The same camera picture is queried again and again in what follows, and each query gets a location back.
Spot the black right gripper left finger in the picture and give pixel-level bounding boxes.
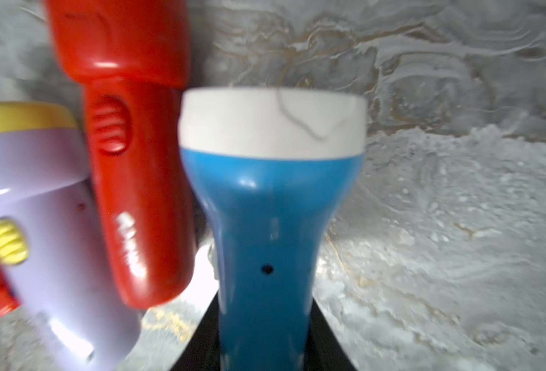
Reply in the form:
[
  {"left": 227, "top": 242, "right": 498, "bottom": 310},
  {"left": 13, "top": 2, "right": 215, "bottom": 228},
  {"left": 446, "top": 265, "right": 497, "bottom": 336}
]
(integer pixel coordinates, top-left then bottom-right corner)
[{"left": 170, "top": 295, "right": 220, "bottom": 371}]

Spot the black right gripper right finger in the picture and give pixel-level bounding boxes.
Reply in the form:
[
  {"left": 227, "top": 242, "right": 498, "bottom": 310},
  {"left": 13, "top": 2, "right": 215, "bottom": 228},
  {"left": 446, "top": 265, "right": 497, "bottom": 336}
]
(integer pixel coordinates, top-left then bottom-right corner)
[{"left": 307, "top": 301, "right": 356, "bottom": 371}]

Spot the blue flashlight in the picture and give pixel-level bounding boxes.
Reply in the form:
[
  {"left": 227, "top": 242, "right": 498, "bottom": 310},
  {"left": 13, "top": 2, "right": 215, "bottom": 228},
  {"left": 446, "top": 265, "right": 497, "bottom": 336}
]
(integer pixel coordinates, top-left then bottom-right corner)
[{"left": 179, "top": 87, "right": 367, "bottom": 370}]

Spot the red flashlight back row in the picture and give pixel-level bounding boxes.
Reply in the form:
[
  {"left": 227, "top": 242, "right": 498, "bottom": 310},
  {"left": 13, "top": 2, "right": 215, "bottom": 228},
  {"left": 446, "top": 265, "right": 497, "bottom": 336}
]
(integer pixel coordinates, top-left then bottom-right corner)
[{"left": 46, "top": 0, "right": 197, "bottom": 309}]

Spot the purple flashlight yellow ring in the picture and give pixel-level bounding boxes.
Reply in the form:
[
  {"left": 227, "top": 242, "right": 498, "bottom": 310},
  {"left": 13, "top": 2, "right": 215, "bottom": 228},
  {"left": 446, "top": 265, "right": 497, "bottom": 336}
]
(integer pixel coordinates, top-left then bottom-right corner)
[{"left": 0, "top": 101, "right": 143, "bottom": 371}]

